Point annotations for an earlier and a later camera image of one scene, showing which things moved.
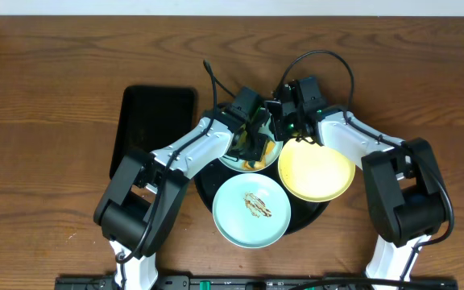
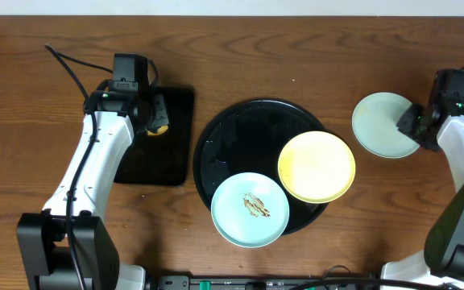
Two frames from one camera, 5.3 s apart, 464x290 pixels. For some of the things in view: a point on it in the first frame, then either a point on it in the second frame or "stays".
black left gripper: (251, 144) -> (158, 117)
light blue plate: (251, 210) stays
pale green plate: (271, 153) -> (374, 122)
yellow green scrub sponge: (259, 163) -> (161, 130)
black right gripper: (277, 120) -> (403, 126)
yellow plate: (311, 172) stays
